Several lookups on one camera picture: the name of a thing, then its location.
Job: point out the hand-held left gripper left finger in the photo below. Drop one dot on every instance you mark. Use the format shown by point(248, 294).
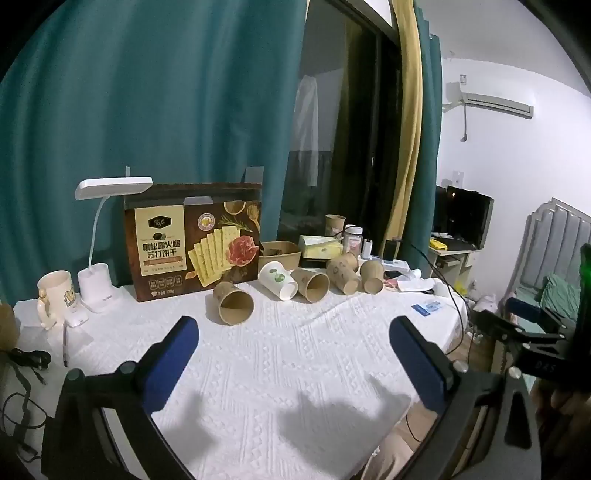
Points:
point(171, 360)

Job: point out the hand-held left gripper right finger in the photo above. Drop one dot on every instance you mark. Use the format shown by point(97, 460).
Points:
point(415, 364)

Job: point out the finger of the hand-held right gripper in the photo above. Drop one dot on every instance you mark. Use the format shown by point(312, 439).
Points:
point(526, 309)
point(498, 327)

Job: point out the green cloth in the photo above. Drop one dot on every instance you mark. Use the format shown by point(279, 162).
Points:
point(558, 295)

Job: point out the blue card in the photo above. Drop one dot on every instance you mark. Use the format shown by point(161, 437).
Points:
point(427, 307)

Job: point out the grey padded headboard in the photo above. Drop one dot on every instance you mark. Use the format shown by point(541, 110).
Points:
point(542, 249)

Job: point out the beige side desk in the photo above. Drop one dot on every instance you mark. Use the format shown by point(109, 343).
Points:
point(450, 261)

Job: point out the brown paper cup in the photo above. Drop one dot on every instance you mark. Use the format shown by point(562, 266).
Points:
point(313, 284)
point(334, 226)
point(372, 276)
point(233, 304)
point(344, 274)

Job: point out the white textured tablecloth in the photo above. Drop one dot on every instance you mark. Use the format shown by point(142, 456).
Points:
point(277, 369)

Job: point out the pen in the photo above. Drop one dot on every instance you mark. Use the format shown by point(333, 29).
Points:
point(65, 346)

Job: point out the black monitor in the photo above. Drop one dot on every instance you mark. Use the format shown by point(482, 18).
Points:
point(464, 214)

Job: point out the small black box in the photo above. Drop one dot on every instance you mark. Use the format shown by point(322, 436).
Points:
point(392, 250)

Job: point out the brown cracker box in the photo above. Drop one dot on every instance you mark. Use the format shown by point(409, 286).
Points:
point(194, 240)

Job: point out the white desk lamp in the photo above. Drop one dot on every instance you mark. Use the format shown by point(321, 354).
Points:
point(99, 258)

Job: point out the small white bottle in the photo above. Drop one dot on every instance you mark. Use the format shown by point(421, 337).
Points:
point(367, 248)

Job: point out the white cartoon mug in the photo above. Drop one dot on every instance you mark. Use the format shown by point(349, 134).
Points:
point(55, 295)

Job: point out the white paper cup green print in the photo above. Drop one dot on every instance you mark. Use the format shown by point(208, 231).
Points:
point(277, 280)

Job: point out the clear jar white lid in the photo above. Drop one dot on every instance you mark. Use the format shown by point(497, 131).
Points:
point(353, 237)

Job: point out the yellow green tissue box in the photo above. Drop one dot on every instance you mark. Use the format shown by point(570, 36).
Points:
point(321, 247)

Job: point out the kraft paper bowl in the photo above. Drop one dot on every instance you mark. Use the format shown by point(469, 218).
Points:
point(280, 254)

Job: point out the white air conditioner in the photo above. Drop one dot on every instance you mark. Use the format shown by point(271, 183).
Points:
point(489, 101)

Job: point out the teal curtain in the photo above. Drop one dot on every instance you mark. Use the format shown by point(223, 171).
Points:
point(152, 115)
point(427, 115)

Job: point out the yellow curtain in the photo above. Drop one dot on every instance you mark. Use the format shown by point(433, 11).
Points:
point(408, 124)

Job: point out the dark glass door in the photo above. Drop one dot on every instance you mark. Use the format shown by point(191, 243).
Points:
point(341, 129)

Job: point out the white wall socket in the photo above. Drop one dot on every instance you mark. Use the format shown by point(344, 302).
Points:
point(457, 178)

